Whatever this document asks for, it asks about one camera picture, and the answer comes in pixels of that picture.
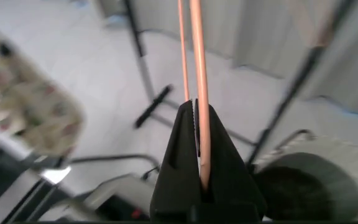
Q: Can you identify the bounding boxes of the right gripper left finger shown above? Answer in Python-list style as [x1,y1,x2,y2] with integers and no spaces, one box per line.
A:
[150,99,203,222]

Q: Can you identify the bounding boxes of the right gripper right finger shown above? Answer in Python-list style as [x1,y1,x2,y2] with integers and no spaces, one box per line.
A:
[195,98,267,222]

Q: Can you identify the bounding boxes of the cream printed garment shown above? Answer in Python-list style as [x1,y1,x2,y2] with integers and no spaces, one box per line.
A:
[0,21,85,156]

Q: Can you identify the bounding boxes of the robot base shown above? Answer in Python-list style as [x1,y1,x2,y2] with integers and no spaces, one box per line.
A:
[0,123,161,222]

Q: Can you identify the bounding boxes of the black clothes rack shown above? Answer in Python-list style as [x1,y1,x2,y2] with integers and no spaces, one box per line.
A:
[121,0,357,167]

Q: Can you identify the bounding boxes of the white laundry basket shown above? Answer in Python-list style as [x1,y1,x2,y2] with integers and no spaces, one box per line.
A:
[250,129,358,222]

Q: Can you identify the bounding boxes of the white curtain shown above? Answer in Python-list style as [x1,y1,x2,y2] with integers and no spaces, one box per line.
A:
[132,0,358,116]

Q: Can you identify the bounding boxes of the black cable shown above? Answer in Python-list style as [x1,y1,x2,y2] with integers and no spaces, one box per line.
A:
[68,154,162,181]

